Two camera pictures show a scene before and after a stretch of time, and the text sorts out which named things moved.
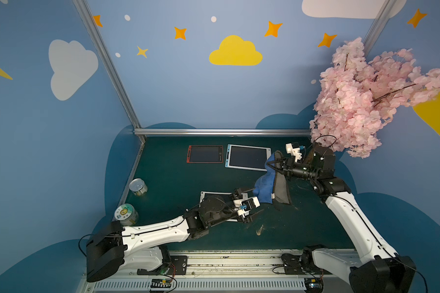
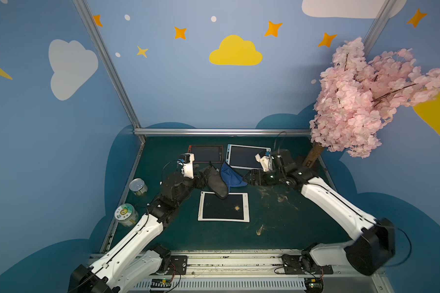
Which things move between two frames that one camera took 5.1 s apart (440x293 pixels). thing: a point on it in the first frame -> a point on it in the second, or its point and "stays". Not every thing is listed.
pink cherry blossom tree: x=357 y=95 stays
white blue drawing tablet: x=247 y=157 stays
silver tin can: x=138 y=187 stays
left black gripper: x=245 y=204 -> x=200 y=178
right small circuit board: x=315 y=285 stays
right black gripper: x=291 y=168 -> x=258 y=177
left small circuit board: x=161 y=283 stays
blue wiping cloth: x=272 y=185 -> x=231 y=176
